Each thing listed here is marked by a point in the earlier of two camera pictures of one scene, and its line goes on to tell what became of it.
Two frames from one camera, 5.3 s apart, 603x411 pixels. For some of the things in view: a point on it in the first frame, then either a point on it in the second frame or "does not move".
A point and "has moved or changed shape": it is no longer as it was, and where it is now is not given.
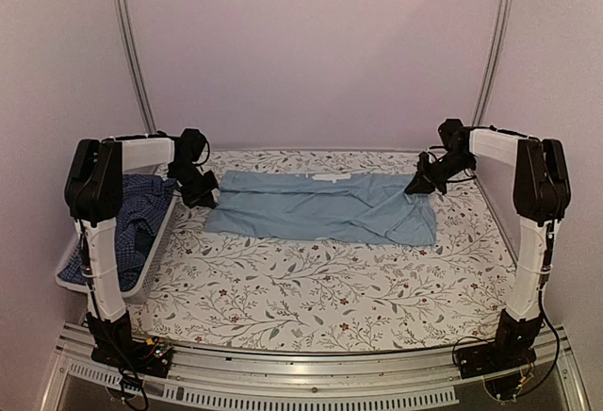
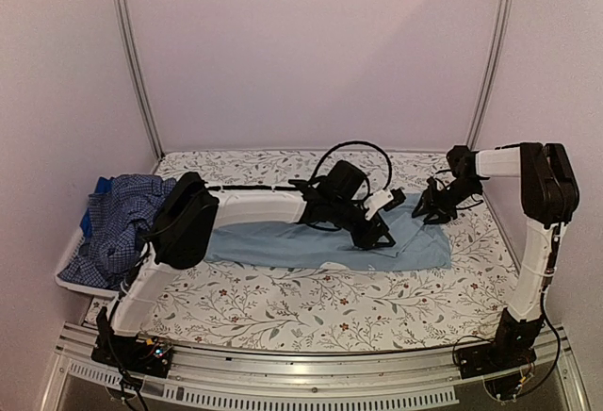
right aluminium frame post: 505,8 does not move
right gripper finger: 419,185 to 427,206
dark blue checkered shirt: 146,200 does not move
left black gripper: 206,194 to 367,239
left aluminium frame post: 128,43 does not move
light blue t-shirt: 337,206 has moved or changed shape
